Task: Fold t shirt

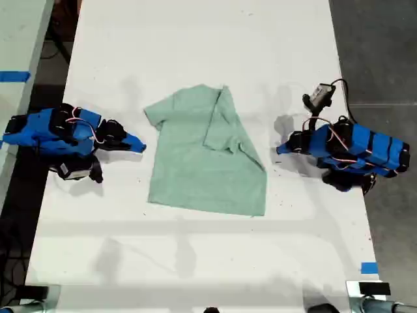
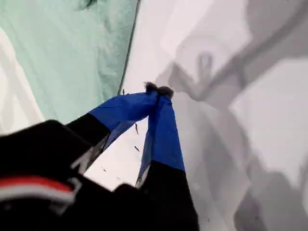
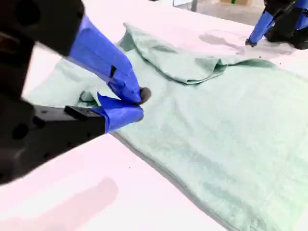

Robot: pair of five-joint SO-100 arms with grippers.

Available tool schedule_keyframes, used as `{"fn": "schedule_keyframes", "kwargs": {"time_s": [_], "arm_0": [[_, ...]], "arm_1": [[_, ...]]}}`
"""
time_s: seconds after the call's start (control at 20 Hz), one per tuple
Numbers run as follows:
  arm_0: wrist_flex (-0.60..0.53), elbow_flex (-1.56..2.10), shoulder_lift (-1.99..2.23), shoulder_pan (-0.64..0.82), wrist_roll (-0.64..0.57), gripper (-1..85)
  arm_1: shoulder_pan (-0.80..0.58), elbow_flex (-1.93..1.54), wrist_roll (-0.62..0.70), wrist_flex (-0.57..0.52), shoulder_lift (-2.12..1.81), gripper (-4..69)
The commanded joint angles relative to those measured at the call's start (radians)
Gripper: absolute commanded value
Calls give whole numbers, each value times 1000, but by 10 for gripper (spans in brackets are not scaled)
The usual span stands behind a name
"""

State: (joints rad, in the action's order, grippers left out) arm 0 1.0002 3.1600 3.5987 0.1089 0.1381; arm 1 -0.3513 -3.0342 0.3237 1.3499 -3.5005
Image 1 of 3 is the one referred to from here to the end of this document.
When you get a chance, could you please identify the long blue tape strip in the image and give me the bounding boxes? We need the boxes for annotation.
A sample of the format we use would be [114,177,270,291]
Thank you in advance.
[0,70,31,83]

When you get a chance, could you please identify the large black round object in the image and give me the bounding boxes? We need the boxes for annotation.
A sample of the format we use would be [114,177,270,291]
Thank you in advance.
[308,303,343,313]

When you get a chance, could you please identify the short blue tape strip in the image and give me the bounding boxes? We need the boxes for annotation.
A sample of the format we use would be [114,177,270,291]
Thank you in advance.
[360,261,379,275]

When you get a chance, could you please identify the gripper camera cable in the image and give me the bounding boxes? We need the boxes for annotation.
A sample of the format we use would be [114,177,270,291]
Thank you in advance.
[330,78,358,125]

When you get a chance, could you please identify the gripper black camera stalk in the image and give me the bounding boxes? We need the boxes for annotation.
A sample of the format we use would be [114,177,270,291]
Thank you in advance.
[87,155,104,184]
[302,93,327,131]

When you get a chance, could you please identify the black box on metal bracket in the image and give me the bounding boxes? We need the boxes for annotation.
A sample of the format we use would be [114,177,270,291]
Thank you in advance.
[358,282,391,296]

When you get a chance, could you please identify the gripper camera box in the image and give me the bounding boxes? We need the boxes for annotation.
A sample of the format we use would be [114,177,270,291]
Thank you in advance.
[311,83,336,107]
[57,162,91,182]

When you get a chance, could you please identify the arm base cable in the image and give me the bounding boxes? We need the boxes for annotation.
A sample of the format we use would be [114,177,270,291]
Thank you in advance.
[361,174,379,196]

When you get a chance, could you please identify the pale green t-shirt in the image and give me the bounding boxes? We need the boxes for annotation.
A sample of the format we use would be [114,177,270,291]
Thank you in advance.
[143,83,268,218]

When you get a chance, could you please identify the black floor cables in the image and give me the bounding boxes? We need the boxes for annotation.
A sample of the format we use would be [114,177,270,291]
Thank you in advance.
[0,224,31,296]

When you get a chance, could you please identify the arm red white wire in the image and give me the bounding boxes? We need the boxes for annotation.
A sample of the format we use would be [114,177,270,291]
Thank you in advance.
[302,117,376,171]
[66,106,102,145]

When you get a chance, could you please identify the thin black looped cable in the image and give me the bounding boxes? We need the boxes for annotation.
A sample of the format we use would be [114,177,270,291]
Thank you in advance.
[40,12,74,63]

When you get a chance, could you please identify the metal bracket with black block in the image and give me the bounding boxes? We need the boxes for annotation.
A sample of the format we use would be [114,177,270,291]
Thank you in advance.
[18,284,63,313]

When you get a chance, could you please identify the grey metal tube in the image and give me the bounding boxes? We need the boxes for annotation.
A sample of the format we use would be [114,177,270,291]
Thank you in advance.
[350,295,417,313]

